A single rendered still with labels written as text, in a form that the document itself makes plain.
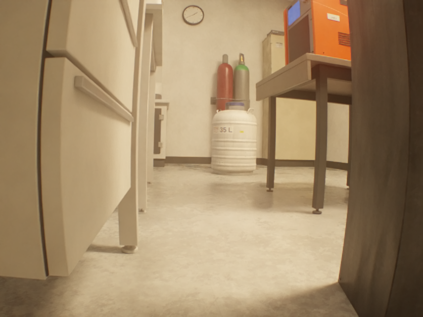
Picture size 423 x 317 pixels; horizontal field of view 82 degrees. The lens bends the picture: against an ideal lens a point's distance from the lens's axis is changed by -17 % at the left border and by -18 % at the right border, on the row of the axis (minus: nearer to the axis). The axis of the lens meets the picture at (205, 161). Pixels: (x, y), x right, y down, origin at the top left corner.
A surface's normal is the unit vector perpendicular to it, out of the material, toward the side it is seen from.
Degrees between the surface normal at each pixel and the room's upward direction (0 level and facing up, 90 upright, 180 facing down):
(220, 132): 90
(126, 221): 90
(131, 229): 90
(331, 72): 90
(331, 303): 0
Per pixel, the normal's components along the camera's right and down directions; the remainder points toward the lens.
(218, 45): 0.15, 0.07
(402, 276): -0.15, 0.06
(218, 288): 0.03, -1.00
